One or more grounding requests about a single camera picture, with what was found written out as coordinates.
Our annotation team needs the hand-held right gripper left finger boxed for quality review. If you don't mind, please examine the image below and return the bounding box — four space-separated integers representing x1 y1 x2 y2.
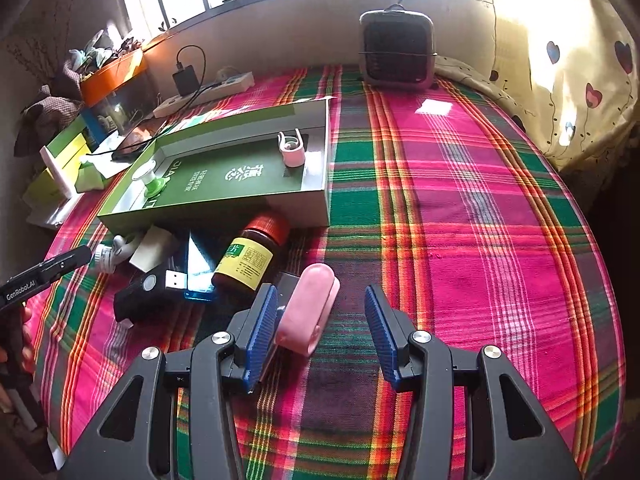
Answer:
60 282 281 480

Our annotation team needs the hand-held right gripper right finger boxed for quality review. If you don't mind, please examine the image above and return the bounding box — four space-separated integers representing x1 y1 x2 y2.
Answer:
364 284 583 480

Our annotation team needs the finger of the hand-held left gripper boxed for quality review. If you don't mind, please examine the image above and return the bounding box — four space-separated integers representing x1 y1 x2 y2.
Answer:
42 245 95 281

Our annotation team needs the white bottle cap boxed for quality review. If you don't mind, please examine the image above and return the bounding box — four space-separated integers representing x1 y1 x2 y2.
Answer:
92 244 118 273

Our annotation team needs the pink oblong case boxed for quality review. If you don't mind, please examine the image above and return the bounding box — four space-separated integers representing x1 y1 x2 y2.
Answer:
276 263 342 357

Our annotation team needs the white panda toy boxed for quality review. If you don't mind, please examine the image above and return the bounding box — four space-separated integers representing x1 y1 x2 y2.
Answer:
111 232 138 263

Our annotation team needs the brown medicine bottle red cap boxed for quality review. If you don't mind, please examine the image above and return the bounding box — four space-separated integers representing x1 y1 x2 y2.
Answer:
211 212 292 293

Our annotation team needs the cream small box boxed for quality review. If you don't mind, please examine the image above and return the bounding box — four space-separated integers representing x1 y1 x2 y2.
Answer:
129 225 173 271

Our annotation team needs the blue transparent case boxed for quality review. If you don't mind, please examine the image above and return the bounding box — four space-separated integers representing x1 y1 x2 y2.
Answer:
182 227 221 303

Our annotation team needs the green white spool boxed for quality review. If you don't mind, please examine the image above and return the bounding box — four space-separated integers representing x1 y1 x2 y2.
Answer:
131 159 168 200

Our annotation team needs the green cardboard box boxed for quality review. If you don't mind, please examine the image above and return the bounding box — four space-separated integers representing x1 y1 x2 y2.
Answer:
97 97 332 238

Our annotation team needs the pink white clip stand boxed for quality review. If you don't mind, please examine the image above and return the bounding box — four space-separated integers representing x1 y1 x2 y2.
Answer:
276 129 307 168

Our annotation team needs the person's left hand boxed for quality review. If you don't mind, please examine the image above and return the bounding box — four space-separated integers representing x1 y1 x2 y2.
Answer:
0 305 37 368

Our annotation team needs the white tube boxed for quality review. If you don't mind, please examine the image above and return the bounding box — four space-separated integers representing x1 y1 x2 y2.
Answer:
40 145 83 211

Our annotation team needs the green tissue pack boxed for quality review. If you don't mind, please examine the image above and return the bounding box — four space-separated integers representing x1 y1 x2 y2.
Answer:
75 152 133 193

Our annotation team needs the white paper sheet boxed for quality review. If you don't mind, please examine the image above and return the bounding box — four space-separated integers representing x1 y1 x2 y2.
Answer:
92 132 126 161

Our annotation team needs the yellow green box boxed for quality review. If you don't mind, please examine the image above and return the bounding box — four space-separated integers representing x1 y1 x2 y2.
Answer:
22 115 93 206

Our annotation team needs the black smartphone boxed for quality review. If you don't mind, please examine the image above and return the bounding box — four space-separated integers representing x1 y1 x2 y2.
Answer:
111 117 166 161

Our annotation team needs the plaid blanket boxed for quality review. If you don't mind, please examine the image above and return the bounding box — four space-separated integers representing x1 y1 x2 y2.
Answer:
30 62 626 480

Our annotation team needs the brown checked cloth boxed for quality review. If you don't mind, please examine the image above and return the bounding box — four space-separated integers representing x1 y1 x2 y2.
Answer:
12 82 83 158

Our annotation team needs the orange clear storage box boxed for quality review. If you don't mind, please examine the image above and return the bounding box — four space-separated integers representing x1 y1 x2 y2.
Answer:
80 67 156 153

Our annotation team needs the grey green clutter pile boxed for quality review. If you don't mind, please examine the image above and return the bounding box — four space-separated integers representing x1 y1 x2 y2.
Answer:
65 27 146 81

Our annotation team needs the white power strip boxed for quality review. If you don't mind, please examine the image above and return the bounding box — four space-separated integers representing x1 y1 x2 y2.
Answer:
152 71 255 118

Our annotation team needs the black charger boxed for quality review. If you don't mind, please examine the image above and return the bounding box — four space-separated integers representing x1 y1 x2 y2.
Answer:
172 64 198 97

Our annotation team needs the grey small heater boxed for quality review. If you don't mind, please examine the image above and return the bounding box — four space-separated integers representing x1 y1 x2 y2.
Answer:
359 4 440 90

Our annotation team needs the cream curtain with hearts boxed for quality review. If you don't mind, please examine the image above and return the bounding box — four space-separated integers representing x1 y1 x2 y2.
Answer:
435 0 640 171

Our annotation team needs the black charging cable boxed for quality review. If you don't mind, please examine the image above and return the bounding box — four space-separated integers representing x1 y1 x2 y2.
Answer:
112 45 223 161

